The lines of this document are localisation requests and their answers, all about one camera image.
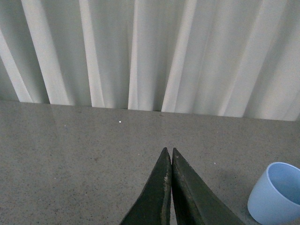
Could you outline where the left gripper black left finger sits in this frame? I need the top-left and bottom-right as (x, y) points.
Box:
(121, 148), (172, 225)

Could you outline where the white curtain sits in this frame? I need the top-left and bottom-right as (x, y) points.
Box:
(0, 0), (300, 120)

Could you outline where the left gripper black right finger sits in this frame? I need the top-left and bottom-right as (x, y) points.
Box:
(172, 148), (244, 225)

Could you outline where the light blue cup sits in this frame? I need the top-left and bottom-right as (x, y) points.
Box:
(247, 162), (300, 225)

